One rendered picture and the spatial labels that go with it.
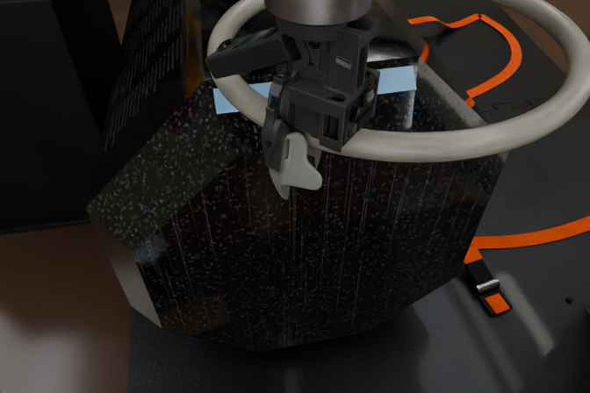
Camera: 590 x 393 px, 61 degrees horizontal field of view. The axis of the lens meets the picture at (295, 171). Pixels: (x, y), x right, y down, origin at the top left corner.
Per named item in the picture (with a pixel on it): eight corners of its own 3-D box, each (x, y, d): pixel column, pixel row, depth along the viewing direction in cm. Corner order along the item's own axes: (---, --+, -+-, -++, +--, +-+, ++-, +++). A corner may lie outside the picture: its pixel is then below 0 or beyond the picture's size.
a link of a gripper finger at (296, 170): (307, 227, 51) (322, 149, 46) (261, 204, 53) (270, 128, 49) (322, 214, 53) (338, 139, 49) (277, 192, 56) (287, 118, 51)
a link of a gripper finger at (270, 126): (270, 177, 49) (281, 95, 45) (257, 171, 50) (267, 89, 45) (295, 160, 53) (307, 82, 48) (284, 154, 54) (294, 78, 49)
